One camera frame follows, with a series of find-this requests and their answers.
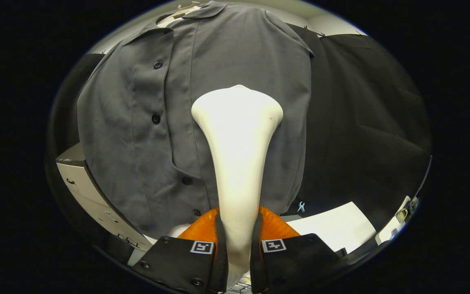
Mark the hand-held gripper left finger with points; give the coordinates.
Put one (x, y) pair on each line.
(220, 265)

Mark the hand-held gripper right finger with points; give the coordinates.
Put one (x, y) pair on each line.
(255, 265)

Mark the white garment steamer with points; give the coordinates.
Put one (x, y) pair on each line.
(237, 155)

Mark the grey button-up shirt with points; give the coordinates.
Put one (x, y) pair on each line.
(125, 143)

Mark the small blue clip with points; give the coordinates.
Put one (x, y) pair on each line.
(301, 207)

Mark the grey drawer cabinet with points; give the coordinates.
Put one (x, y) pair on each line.
(84, 192)

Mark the black backdrop cloth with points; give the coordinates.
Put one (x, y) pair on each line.
(365, 122)

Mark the row of black backdrop clips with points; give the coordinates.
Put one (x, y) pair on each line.
(321, 35)

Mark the white mannequin torso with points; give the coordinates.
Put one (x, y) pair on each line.
(167, 20)

